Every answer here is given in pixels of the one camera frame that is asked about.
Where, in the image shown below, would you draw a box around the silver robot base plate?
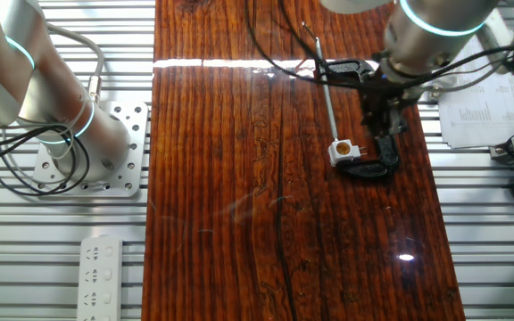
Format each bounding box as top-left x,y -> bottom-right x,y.
30,100 -> 150,199

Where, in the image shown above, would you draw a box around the brown wooden board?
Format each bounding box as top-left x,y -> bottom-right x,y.
140,0 -> 467,321

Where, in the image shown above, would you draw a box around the thick grey robot cable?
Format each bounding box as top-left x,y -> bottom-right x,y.
45,21 -> 106,103

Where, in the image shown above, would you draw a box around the white power strip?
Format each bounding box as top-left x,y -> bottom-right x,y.
76,235 -> 124,321

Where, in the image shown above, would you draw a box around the black looped base cables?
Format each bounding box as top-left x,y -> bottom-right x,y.
0,124 -> 91,198

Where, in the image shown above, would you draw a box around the white bulb socket adapter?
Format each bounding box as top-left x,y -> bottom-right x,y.
327,138 -> 368,169

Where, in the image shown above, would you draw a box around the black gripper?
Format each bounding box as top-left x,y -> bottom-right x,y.
358,79 -> 419,137

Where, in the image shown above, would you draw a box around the printed white paper sheets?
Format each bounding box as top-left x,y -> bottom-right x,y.
435,34 -> 514,150

